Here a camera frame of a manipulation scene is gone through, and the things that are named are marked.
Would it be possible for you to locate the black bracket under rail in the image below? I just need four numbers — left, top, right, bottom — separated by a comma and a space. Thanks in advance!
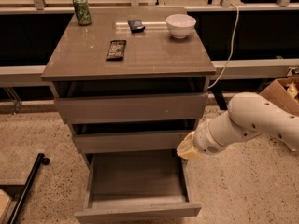
212, 90, 227, 110

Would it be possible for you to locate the grey bottom drawer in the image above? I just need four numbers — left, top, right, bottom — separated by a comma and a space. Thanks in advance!
75, 149, 201, 224

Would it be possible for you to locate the green soda can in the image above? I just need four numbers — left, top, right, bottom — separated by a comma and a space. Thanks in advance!
73, 0, 92, 26

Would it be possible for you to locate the grey drawer cabinet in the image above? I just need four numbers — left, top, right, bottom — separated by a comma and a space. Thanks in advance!
40, 6, 217, 170

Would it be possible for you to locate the cardboard box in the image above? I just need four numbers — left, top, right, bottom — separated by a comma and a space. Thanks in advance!
260, 77, 299, 116

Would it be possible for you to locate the grey drawer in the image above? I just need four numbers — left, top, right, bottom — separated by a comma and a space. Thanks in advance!
75, 149, 201, 224
73, 119, 197, 154
53, 77, 209, 125

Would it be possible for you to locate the grey middle drawer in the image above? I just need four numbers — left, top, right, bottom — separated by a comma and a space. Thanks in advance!
73, 119, 197, 154

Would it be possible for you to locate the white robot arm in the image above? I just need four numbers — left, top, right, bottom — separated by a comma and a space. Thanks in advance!
177, 92, 299, 160

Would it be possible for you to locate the black snack bar wrapper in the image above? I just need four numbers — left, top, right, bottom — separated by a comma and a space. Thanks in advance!
106, 40, 126, 61

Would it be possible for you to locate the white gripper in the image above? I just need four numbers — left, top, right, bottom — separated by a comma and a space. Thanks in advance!
177, 119, 225, 160

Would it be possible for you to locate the grey top drawer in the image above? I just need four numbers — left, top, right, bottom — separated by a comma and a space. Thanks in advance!
53, 77, 209, 125

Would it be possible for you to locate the black metal stand leg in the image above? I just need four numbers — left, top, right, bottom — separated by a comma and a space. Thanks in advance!
7, 153, 50, 224

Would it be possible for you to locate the white cable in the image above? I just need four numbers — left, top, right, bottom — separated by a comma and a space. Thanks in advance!
207, 3, 240, 90

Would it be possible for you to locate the dark blue snack packet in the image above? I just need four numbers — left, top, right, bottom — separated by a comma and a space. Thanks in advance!
128, 20, 145, 33

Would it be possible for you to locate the white ceramic bowl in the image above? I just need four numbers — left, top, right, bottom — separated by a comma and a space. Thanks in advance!
166, 14, 196, 38

